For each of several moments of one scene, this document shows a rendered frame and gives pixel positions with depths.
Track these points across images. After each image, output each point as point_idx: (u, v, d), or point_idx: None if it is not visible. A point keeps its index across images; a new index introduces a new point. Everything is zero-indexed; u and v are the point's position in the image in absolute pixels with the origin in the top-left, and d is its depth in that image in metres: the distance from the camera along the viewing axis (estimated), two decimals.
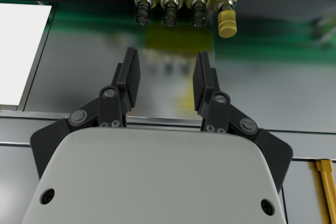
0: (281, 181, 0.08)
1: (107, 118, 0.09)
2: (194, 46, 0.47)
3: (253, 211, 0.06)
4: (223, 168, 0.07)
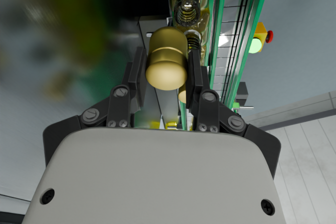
0: (272, 175, 0.08)
1: (116, 117, 0.09)
2: (114, 54, 0.27)
3: (253, 211, 0.06)
4: (223, 168, 0.07)
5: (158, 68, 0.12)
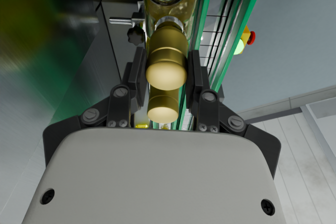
0: (272, 175, 0.08)
1: (116, 117, 0.09)
2: (46, 44, 0.17)
3: (253, 211, 0.06)
4: (223, 168, 0.07)
5: (158, 68, 0.12)
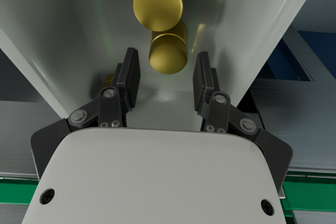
0: (281, 181, 0.08)
1: (107, 118, 0.09)
2: None
3: (253, 211, 0.06)
4: (223, 168, 0.07)
5: None
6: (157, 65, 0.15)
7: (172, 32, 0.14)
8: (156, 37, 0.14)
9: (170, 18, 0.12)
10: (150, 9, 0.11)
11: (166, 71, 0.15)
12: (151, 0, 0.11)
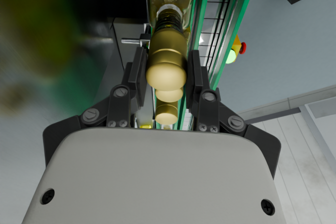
0: (272, 175, 0.08)
1: (116, 117, 0.09)
2: (83, 69, 0.24)
3: (253, 211, 0.06)
4: (223, 168, 0.07)
5: None
6: (155, 82, 0.14)
7: (170, 47, 0.13)
8: (154, 53, 0.13)
9: None
10: None
11: (164, 88, 0.14)
12: None
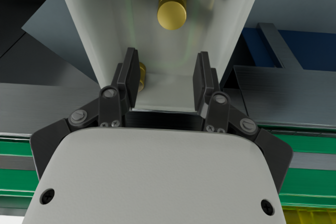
0: (281, 181, 0.08)
1: (107, 118, 0.09)
2: None
3: (253, 211, 0.06)
4: (223, 168, 0.07)
5: None
6: None
7: None
8: None
9: (178, 22, 0.19)
10: (167, 16, 0.19)
11: None
12: (168, 11, 0.19)
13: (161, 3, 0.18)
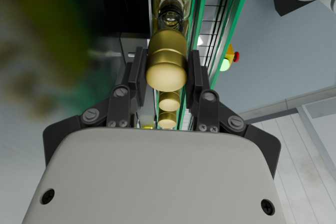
0: (272, 175, 0.08)
1: (116, 117, 0.09)
2: (101, 84, 0.30)
3: (253, 211, 0.06)
4: (223, 168, 0.07)
5: (165, 102, 0.25)
6: None
7: None
8: None
9: (176, 84, 0.14)
10: (159, 78, 0.13)
11: None
12: (161, 73, 0.13)
13: (151, 63, 0.12)
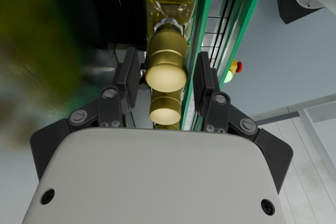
0: (281, 181, 0.08)
1: (107, 118, 0.09)
2: None
3: (253, 211, 0.06)
4: (223, 168, 0.07)
5: None
6: (156, 119, 0.18)
7: (168, 94, 0.18)
8: (155, 98, 0.18)
9: (176, 84, 0.14)
10: (159, 79, 0.13)
11: (163, 123, 0.19)
12: (161, 74, 0.13)
13: (151, 64, 0.12)
